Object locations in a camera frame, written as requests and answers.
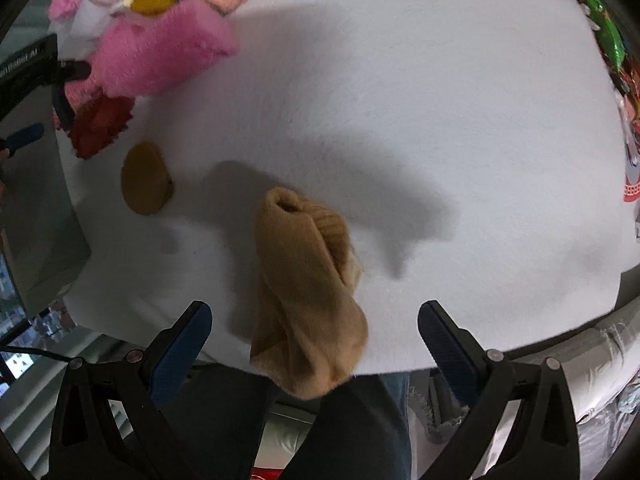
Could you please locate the mustard round felt pad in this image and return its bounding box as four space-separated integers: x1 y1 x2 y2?
120 141 175 216

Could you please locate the red felt piece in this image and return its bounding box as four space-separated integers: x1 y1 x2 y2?
67 94 134 159

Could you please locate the large grey open box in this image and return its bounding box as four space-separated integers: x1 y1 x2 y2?
0 123 92 319

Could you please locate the tan knitted sock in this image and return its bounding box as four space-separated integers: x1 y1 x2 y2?
250 188 369 400

